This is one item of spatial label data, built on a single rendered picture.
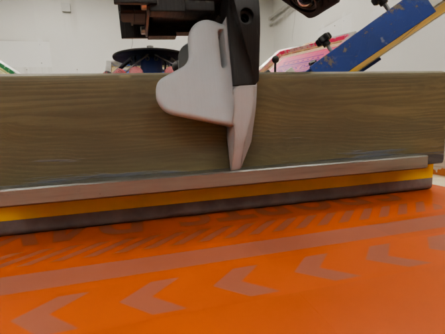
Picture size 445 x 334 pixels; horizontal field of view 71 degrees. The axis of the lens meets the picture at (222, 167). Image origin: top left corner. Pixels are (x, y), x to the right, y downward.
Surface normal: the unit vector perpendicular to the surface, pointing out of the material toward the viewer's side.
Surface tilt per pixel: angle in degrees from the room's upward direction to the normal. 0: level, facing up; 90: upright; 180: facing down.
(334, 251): 0
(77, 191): 91
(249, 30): 100
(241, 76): 85
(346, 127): 91
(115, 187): 91
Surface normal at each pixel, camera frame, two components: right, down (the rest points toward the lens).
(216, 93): 0.24, 0.00
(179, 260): -0.04, -0.99
